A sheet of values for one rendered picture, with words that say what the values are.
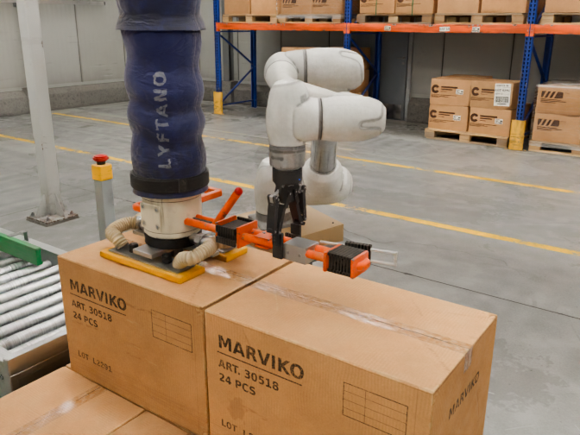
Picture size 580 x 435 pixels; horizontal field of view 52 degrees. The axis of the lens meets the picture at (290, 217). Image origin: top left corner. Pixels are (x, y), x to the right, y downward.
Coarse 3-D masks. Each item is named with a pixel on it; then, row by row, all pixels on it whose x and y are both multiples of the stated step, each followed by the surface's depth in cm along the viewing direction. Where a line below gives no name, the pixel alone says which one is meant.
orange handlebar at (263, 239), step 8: (208, 192) 197; (216, 192) 198; (136, 208) 183; (200, 216) 174; (192, 224) 170; (200, 224) 168; (208, 224) 167; (256, 232) 162; (264, 232) 159; (248, 240) 159; (256, 240) 157; (264, 240) 156; (272, 240) 155; (288, 240) 157; (264, 248) 156; (272, 248) 155; (320, 248) 151; (328, 248) 150; (312, 256) 148; (320, 256) 147; (360, 264) 141; (368, 264) 142
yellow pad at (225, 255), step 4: (232, 248) 182; (236, 248) 183; (240, 248) 183; (244, 248) 183; (220, 252) 180; (224, 252) 179; (228, 252) 180; (232, 252) 180; (236, 252) 180; (240, 252) 182; (244, 252) 183; (216, 256) 179; (220, 256) 178; (224, 256) 177; (228, 256) 177; (232, 256) 179; (236, 256) 181; (220, 260) 178; (224, 260) 177; (228, 260) 177
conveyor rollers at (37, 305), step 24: (0, 264) 281; (24, 264) 281; (48, 264) 281; (0, 288) 254; (24, 288) 254; (48, 288) 253; (0, 312) 236; (24, 312) 235; (48, 312) 234; (0, 336) 218; (24, 336) 216; (48, 336) 215
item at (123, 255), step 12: (108, 252) 179; (120, 252) 178; (132, 252) 177; (132, 264) 172; (144, 264) 171; (156, 264) 169; (168, 264) 169; (192, 264) 170; (168, 276) 164; (180, 276) 163; (192, 276) 166
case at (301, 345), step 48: (288, 288) 160; (336, 288) 160; (384, 288) 161; (240, 336) 143; (288, 336) 136; (336, 336) 136; (384, 336) 136; (432, 336) 136; (480, 336) 137; (240, 384) 148; (288, 384) 138; (336, 384) 130; (384, 384) 122; (432, 384) 118; (480, 384) 145; (240, 432) 152; (288, 432) 142; (336, 432) 133; (384, 432) 125; (432, 432) 120; (480, 432) 154
